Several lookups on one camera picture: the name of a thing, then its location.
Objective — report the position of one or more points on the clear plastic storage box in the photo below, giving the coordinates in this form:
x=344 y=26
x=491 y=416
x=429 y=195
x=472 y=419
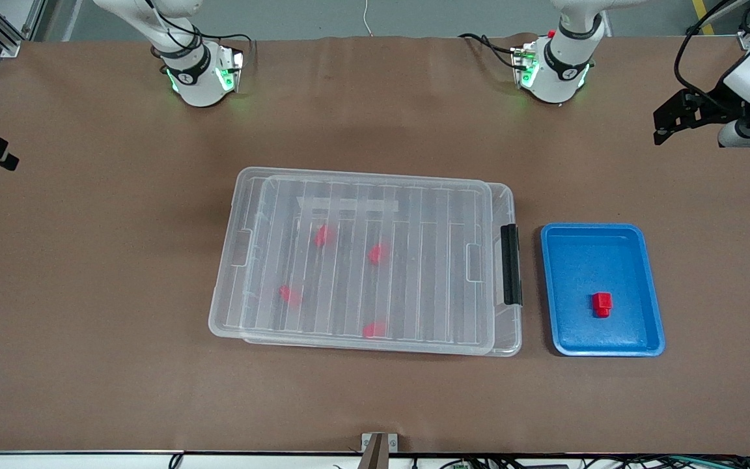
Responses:
x=508 y=332

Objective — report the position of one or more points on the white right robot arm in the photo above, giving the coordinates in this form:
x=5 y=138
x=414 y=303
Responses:
x=186 y=62

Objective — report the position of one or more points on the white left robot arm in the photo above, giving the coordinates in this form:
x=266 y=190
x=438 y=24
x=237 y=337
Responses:
x=560 y=58

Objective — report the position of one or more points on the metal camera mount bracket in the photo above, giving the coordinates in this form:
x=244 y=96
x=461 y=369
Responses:
x=379 y=451

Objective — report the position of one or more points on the blue plastic tray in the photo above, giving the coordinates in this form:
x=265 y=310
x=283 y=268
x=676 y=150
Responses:
x=583 y=260

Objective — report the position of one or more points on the clear plastic box lid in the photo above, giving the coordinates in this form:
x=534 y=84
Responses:
x=355 y=286

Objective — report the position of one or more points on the red block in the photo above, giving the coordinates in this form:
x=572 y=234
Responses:
x=377 y=254
x=602 y=305
x=324 y=236
x=290 y=296
x=374 y=329

